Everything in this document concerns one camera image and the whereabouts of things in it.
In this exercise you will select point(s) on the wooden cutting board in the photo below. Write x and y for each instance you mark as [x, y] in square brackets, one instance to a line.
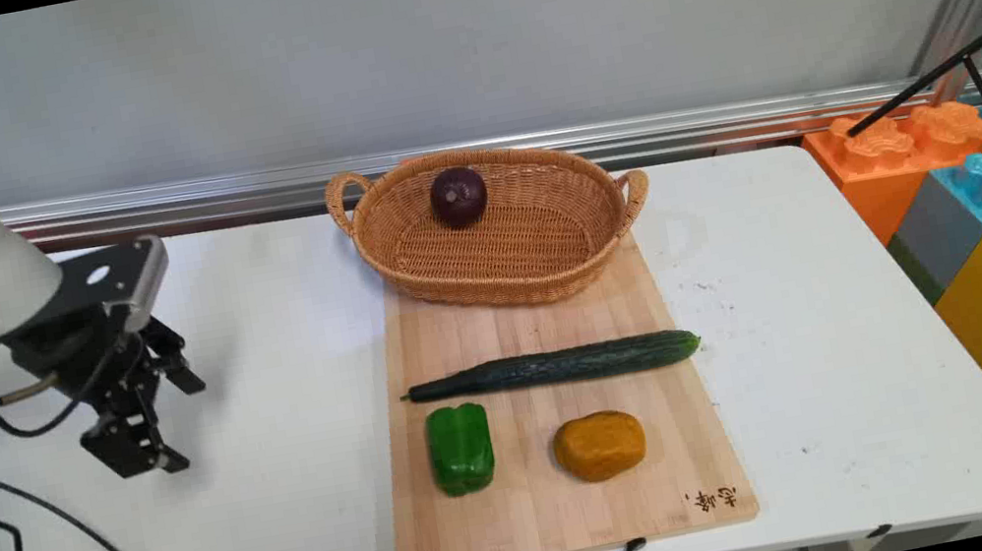
[570, 512]

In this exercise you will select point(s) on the woven wicker basket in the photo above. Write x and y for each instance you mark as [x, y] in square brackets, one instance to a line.
[488, 256]

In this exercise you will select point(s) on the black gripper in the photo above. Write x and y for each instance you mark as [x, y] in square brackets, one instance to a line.
[92, 362]

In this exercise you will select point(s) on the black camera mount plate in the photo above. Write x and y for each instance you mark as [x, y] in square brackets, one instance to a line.
[91, 280]

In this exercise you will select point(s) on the green bell pepper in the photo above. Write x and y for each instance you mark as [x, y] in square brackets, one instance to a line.
[460, 448]

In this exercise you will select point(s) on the large orange toy block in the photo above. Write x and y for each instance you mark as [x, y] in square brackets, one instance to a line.
[874, 181]

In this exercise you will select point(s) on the orange-brown potato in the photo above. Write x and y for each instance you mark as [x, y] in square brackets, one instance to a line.
[600, 447]

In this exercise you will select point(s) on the large grey toy block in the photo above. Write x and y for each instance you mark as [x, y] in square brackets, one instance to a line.
[938, 235]

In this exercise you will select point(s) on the dark green cucumber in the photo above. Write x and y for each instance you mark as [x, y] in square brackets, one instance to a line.
[556, 366]

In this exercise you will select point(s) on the aluminium rail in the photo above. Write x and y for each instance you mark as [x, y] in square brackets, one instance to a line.
[238, 193]

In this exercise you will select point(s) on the purple onion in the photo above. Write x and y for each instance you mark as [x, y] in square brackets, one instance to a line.
[458, 197]

